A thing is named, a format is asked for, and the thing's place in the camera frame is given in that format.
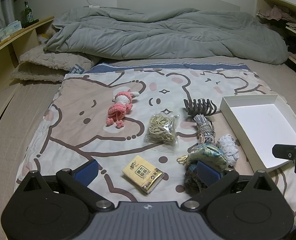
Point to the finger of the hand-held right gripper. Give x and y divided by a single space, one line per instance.
284 151

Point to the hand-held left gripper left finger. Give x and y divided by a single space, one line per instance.
86 172

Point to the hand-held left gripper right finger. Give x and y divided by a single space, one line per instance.
207 173

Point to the dark knitted scrunchie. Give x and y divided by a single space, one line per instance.
190 177

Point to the blue floral embroidered pouch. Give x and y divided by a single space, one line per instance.
207 155

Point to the white cardboard box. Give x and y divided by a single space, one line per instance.
262 130

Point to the white lace scrunchie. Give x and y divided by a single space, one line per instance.
227 148

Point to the yellow tissue pack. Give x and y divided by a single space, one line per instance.
140 173

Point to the dark hair claw clip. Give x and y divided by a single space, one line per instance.
200 107

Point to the pink crochet doll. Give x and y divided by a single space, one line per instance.
120 105

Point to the bear printed blanket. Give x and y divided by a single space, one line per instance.
88 130

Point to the beige fluffy blanket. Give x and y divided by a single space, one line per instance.
50 62

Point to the crumpled pink clothes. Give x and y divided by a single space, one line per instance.
275 13

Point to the cream wardrobe shelf unit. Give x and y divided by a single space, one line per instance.
262 2

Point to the light wooden bedside shelf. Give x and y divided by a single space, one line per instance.
3 52

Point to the grey duvet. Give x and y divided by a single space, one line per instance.
150 35

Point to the pale tissue box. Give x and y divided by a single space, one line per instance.
10 28

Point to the white charger plug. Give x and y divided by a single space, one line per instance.
93 6

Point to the green glass bottle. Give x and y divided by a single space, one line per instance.
28 15

